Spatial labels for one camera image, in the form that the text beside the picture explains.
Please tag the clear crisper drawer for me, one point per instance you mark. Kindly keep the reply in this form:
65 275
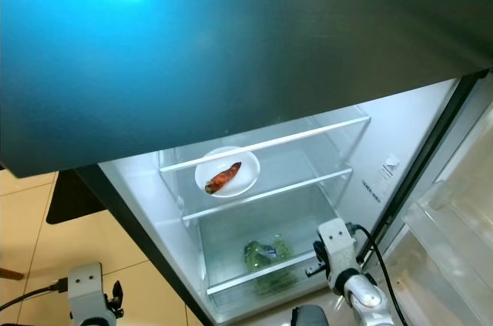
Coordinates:
239 283

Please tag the glass fridge shelf white rail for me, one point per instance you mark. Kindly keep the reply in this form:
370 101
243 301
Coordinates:
300 135
269 194

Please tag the orange carrot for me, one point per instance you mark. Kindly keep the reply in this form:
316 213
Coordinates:
223 177

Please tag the clear fridge door bin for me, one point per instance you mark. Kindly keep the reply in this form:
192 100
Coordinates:
454 214

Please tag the white label sticker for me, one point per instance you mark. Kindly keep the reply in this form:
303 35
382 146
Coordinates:
381 179

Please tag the black floor mat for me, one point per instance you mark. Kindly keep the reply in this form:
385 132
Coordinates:
73 199

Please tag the grey freezer door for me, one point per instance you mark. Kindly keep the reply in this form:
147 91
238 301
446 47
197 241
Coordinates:
231 33

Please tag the white round plate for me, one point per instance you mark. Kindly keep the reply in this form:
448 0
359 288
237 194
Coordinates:
219 158

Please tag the bagged green vegetables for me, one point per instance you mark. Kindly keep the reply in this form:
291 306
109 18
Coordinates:
266 257

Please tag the dark grey robot leg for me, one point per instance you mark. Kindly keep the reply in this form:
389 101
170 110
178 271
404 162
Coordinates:
308 317

